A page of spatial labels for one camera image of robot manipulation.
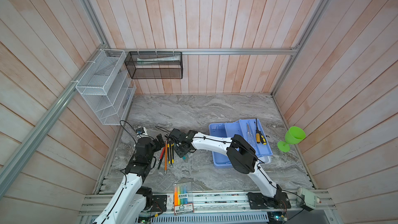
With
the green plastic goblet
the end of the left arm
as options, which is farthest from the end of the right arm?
the green plastic goblet

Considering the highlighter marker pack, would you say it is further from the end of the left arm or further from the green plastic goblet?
the green plastic goblet

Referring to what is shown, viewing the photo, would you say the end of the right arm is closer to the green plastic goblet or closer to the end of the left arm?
the end of the left arm

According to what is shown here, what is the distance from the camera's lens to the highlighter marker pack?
0.71 m
